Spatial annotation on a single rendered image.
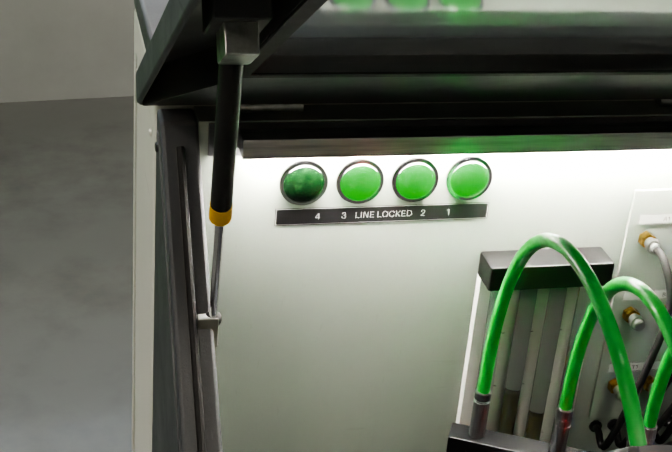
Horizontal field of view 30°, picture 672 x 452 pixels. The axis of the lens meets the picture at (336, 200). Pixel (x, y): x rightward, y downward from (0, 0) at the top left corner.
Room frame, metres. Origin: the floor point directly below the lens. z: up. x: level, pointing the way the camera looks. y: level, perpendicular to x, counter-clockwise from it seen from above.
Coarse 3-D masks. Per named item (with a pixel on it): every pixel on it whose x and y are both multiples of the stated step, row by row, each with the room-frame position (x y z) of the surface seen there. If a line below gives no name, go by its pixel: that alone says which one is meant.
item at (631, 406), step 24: (528, 240) 1.08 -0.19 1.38; (552, 240) 1.03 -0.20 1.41; (576, 264) 0.97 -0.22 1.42; (504, 288) 1.12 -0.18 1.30; (600, 288) 0.94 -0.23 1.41; (504, 312) 1.13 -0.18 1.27; (600, 312) 0.92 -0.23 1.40; (624, 360) 0.87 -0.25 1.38; (480, 384) 1.14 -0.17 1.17; (624, 384) 0.86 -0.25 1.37; (624, 408) 0.85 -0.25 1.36
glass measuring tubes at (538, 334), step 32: (480, 256) 1.22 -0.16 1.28; (512, 256) 1.21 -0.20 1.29; (544, 256) 1.22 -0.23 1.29; (608, 256) 1.23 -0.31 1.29; (480, 288) 1.21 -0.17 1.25; (544, 288) 1.20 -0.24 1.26; (576, 288) 1.24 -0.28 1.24; (480, 320) 1.21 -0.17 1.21; (512, 320) 1.22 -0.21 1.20; (544, 320) 1.22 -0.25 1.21; (576, 320) 1.22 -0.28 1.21; (480, 352) 1.21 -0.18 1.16; (512, 352) 1.21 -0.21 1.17; (544, 352) 1.21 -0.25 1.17; (512, 384) 1.20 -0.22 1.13; (544, 384) 1.21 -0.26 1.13; (512, 416) 1.20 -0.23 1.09; (544, 416) 1.24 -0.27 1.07
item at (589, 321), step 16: (608, 288) 1.07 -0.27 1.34; (624, 288) 1.04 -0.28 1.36; (640, 288) 1.02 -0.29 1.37; (656, 304) 0.99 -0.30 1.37; (592, 320) 1.10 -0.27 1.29; (656, 320) 0.98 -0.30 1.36; (576, 336) 1.12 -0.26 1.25; (576, 352) 1.11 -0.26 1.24; (576, 368) 1.11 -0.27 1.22; (576, 384) 1.12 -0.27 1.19; (560, 400) 1.12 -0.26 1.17; (560, 416) 1.12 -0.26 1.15; (560, 432) 1.12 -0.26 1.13; (560, 448) 1.12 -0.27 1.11
